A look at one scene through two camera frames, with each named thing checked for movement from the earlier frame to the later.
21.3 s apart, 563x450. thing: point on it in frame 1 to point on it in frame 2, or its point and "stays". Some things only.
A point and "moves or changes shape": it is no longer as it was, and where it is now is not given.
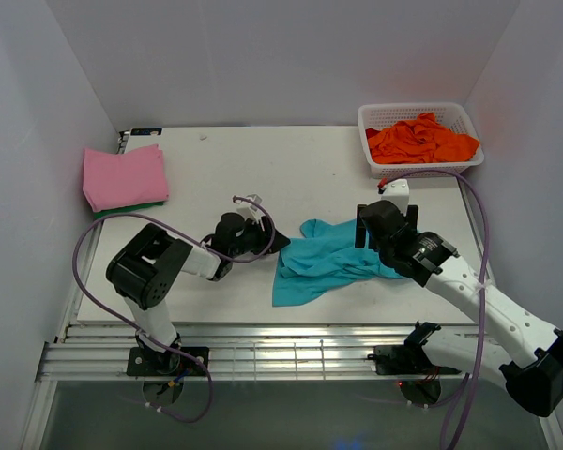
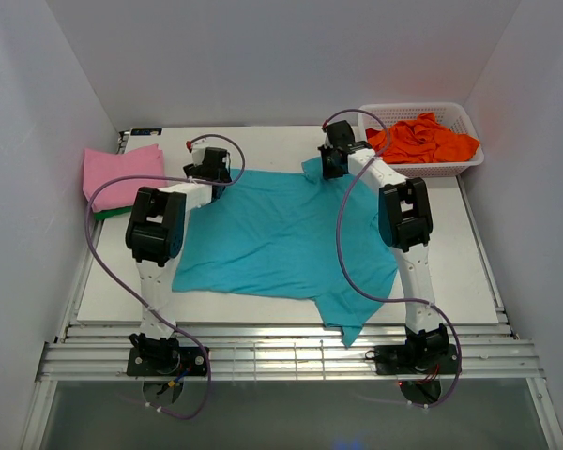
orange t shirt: x=419 y=140 stays
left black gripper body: x=252 y=238 to x=192 y=171
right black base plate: x=406 y=360 stays
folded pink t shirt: x=117 y=180 stays
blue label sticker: x=145 y=131 stays
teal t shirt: x=326 y=256 moves or changes shape
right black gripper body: x=384 y=251 to x=329 y=172
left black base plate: x=143 y=362 stays
